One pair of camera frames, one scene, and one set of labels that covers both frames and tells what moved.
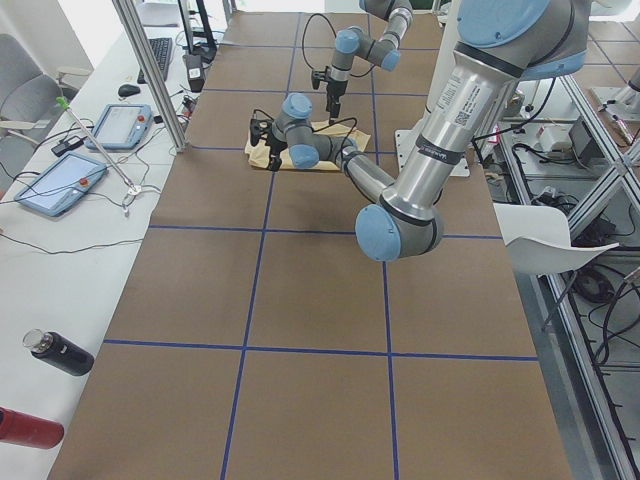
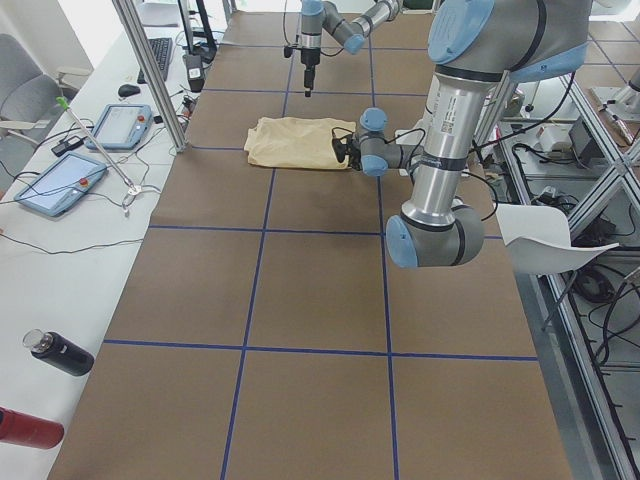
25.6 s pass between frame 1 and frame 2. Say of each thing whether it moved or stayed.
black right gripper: moved
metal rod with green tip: stayed
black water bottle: stayed
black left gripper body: moved
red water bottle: stayed
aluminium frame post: stayed
